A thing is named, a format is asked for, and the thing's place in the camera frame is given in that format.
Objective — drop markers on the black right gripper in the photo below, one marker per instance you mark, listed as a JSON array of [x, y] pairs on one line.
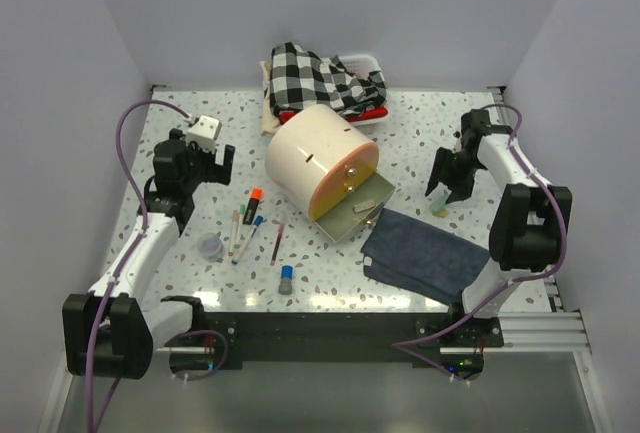
[[461, 190]]

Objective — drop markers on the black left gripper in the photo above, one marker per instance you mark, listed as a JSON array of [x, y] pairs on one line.
[[217, 173]]

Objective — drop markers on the green eraser clip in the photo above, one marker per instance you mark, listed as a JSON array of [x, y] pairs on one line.
[[438, 207]]

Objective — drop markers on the small beige eraser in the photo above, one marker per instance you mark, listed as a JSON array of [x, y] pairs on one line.
[[364, 206]]

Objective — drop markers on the beige round drawer organizer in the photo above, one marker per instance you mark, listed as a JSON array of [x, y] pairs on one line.
[[318, 158]]

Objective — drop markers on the grey bottom drawer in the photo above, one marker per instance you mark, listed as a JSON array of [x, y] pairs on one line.
[[352, 213]]

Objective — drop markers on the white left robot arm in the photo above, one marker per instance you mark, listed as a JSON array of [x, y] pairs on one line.
[[106, 326]]

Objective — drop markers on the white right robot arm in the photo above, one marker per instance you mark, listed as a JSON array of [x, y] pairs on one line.
[[528, 236]]

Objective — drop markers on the orange black highlighter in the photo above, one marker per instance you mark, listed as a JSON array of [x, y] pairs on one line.
[[252, 206]]

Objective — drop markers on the green cap marker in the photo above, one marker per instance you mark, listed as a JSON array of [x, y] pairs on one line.
[[239, 226]]

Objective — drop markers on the beige cap marker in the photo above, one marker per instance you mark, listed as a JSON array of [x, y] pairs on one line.
[[233, 234]]

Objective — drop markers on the blue cap marker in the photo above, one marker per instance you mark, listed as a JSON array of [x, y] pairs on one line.
[[244, 245]]

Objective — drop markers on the small clear round container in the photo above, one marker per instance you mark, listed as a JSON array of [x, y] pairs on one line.
[[210, 247]]

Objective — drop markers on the dark blue towel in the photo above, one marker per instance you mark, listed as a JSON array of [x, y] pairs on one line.
[[415, 256]]

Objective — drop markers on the dark red pen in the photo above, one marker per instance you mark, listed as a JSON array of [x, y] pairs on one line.
[[280, 231]]

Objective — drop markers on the black white checkered cloth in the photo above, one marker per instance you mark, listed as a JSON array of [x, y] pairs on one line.
[[300, 79]]

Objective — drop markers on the blue grey stamp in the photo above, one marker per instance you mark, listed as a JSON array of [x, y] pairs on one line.
[[285, 286]]

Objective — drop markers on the white plastic basket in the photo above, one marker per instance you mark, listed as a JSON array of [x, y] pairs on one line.
[[360, 64]]

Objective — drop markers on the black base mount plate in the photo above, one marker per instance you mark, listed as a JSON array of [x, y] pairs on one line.
[[358, 337]]

